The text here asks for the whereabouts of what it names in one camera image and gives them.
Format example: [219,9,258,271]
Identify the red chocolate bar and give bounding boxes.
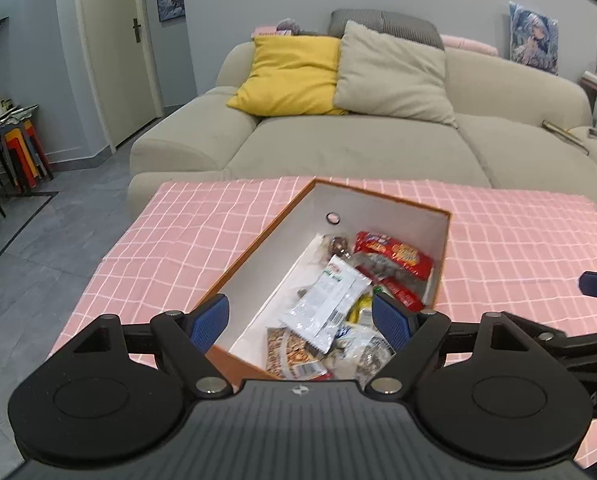
[356,266,424,312]

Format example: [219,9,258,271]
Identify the white blue snack bag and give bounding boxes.
[324,322,395,388]

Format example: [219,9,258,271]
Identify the red cracker snack bag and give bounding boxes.
[353,231,434,281]

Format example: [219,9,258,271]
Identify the white grey snack sachet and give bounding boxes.
[280,256,371,353]

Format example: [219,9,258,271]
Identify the Mimi snack bag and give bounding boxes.
[266,327,332,382]

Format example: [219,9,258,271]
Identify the yellow brown snack packet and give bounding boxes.
[347,294,373,327]

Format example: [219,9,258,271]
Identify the orange cardboard box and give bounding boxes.
[207,180,451,386]

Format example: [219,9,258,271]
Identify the pink checkered tablecloth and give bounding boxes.
[48,174,597,470]

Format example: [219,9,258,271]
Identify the clear wrapped brown pastry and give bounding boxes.
[320,234,353,263]

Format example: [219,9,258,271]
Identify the dark stick on sofa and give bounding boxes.
[541,120,590,156]

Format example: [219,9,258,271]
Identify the beige sofa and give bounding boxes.
[128,44,597,214]

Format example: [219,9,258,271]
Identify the stacked colourful stools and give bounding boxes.
[0,104,53,193]

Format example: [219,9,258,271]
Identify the anime poster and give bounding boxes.
[509,1,559,75]

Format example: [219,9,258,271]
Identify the beige cushion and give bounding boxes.
[333,20,457,128]

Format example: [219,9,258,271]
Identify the yellow cushion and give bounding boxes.
[227,36,347,117]

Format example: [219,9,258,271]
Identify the grey cushion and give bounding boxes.
[327,9,445,50]

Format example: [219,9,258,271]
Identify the white door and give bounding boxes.
[76,0,163,148]

